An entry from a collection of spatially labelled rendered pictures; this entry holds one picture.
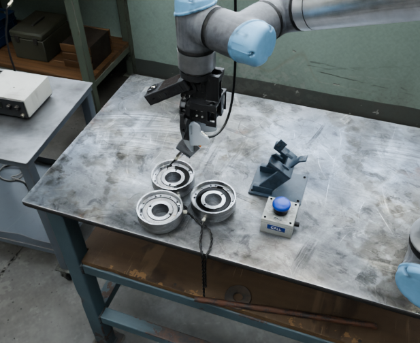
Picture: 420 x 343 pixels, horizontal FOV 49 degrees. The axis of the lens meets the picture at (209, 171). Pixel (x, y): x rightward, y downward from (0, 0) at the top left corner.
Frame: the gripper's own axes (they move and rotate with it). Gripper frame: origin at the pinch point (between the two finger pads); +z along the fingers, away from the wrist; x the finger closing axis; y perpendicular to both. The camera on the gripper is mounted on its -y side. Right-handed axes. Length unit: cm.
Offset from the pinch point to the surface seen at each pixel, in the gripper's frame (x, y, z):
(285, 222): -9.4, 24.8, 8.6
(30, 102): 24, -66, 20
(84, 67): 105, -102, 59
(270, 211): -7.4, 21.0, 8.6
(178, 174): -0.6, -3.7, 10.8
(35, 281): 0, -72, 93
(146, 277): -14.7, -9.0, 38.1
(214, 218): -11.3, 9.3, 10.6
